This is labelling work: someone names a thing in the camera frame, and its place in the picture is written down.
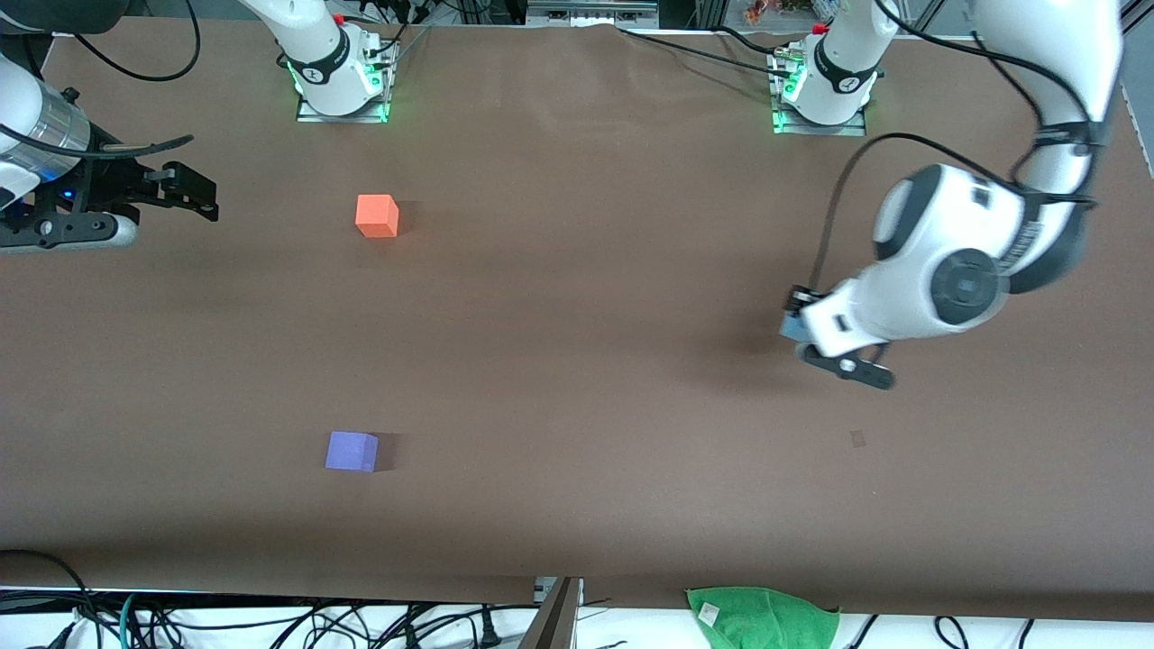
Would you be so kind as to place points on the blue block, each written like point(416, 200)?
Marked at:
point(792, 326)

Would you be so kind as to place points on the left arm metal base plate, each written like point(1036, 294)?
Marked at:
point(847, 129)

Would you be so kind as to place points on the black power plug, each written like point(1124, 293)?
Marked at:
point(489, 631)

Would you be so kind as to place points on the grey metal bracket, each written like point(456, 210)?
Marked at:
point(554, 622)

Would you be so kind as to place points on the silver metal frame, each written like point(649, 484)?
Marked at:
point(595, 13)

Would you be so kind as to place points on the aluminium frame rail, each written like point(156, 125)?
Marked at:
point(1140, 135)

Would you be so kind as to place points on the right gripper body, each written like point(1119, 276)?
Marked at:
point(106, 185)

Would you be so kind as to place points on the purple block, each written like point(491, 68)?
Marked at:
point(350, 451)

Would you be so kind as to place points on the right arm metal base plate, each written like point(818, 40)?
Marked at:
point(379, 99)

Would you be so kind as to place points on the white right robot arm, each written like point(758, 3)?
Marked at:
point(315, 54)

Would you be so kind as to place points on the colourful small object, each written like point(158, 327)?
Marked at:
point(762, 11)

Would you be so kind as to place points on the green cloth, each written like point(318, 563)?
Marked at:
point(766, 622)

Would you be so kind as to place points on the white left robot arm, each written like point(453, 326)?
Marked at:
point(920, 216)

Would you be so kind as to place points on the orange block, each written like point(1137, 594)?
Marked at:
point(377, 216)

